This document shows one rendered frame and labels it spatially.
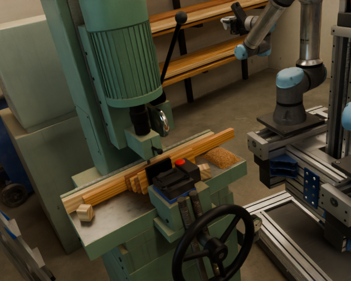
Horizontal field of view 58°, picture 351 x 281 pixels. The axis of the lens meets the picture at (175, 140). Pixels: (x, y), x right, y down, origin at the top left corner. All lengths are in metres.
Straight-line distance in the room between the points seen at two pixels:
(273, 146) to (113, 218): 0.84
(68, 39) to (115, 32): 0.26
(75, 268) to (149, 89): 1.53
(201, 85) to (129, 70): 3.40
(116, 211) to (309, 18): 1.11
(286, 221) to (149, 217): 1.09
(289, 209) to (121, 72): 1.40
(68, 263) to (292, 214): 1.41
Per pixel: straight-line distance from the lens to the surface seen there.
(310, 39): 1.57
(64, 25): 1.10
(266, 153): 1.53
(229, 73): 4.57
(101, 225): 1.00
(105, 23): 0.88
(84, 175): 1.46
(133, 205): 1.03
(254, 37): 1.59
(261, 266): 1.98
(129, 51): 0.89
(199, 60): 3.60
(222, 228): 1.23
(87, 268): 2.20
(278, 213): 1.98
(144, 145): 1.01
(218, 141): 1.25
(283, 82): 1.50
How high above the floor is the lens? 1.52
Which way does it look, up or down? 28 degrees down
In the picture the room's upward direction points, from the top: 10 degrees counter-clockwise
